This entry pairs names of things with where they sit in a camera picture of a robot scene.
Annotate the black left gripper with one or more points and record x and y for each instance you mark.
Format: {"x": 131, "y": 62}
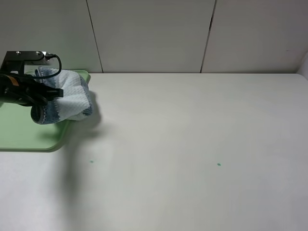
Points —
{"x": 30, "y": 92}

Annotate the blue white striped towel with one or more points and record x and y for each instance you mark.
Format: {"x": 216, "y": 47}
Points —
{"x": 76, "y": 104}

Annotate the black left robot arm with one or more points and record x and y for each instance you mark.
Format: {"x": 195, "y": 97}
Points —
{"x": 5, "y": 96}

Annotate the light green plastic tray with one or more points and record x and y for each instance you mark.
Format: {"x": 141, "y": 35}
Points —
{"x": 18, "y": 132}

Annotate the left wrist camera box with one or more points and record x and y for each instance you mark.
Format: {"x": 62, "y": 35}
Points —
{"x": 17, "y": 60}

